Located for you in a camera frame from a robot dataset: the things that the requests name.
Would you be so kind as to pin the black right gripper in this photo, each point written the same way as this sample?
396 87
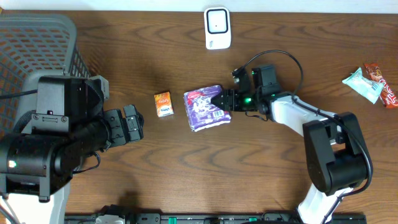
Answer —
226 94

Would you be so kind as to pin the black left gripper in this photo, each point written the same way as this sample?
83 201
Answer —
117 127

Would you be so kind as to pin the red purple floral tissue pack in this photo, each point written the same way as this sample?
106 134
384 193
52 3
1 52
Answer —
201 113

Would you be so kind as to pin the orange tissue pack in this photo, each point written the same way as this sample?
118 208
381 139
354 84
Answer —
163 104

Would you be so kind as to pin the teal snack packet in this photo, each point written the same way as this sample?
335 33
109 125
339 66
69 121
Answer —
367 88

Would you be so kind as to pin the orange brown snack bar wrapper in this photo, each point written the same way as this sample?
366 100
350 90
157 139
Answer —
388 97

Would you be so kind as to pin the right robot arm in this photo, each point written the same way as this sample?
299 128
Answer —
337 158

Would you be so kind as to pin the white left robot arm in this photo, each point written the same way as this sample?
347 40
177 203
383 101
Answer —
50 143

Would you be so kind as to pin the white barcode scanner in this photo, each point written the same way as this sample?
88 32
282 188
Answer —
217 24

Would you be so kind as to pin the grey plastic basket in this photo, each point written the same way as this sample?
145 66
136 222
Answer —
31 56

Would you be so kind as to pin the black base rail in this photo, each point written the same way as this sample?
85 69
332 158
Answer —
119 214

